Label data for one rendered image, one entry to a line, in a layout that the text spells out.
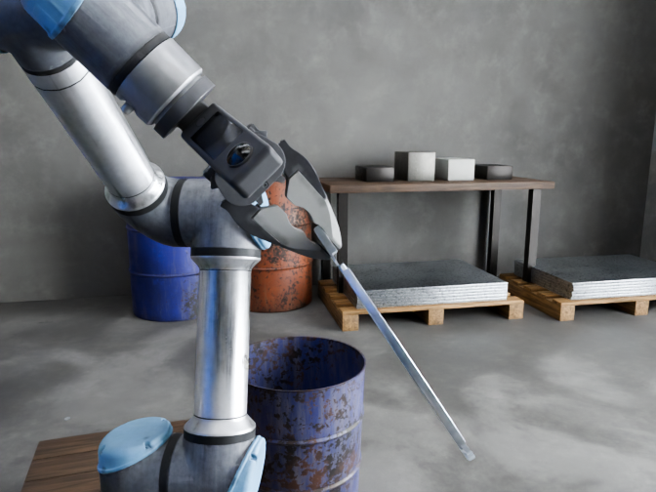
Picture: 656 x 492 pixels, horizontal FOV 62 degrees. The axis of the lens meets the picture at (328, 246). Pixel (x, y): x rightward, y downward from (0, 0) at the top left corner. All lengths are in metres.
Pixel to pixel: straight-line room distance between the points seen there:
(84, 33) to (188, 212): 0.42
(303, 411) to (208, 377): 0.69
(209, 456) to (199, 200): 0.40
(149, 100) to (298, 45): 3.74
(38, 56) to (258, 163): 0.33
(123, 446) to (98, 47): 0.63
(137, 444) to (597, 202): 4.75
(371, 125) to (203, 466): 3.63
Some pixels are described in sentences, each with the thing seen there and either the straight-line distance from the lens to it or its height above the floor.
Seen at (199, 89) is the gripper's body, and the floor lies 1.19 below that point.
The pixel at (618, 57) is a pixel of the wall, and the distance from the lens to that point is 5.35.
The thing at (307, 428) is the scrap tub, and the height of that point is 0.37.
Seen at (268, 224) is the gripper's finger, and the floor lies 1.06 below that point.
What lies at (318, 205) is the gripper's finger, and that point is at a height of 1.08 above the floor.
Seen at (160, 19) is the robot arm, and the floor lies 1.26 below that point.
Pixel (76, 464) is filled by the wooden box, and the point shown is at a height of 0.35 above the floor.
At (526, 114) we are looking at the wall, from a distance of 4.86.
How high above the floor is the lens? 1.15
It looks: 11 degrees down
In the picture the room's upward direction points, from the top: straight up
